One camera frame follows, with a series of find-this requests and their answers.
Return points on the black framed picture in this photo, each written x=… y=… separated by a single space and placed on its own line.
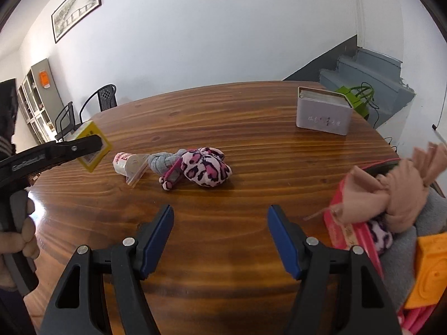
x=76 y=7

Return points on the white tin box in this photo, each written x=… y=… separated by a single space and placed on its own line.
x=323 y=120

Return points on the beige cloth doll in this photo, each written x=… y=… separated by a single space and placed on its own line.
x=394 y=195

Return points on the yellow square block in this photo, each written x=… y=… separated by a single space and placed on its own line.
x=91 y=162

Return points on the orange embossed cube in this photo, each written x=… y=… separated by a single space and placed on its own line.
x=429 y=275

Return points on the black mesh chair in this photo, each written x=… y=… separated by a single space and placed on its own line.
x=64 y=118
x=107 y=96

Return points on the person's left hand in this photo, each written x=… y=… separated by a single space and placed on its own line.
x=29 y=237

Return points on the grey staircase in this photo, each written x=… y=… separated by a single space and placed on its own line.
x=370 y=69

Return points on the pink tin container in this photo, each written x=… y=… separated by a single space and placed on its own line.
x=345 y=230

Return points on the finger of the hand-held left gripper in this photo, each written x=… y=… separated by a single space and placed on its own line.
x=73 y=148

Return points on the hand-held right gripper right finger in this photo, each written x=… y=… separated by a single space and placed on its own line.
x=284 y=240

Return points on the clear plastic packet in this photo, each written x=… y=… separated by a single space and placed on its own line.
x=131 y=165

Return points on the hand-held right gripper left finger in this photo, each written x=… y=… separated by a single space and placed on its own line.
x=157 y=240

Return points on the green paper bag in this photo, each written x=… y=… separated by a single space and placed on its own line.
x=356 y=103

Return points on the dark striped cloth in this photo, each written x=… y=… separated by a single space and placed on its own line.
x=7 y=118

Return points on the grey fleece cloth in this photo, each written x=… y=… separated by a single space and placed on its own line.
x=401 y=268

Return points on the white shelf cabinet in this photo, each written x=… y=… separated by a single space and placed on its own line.
x=35 y=104

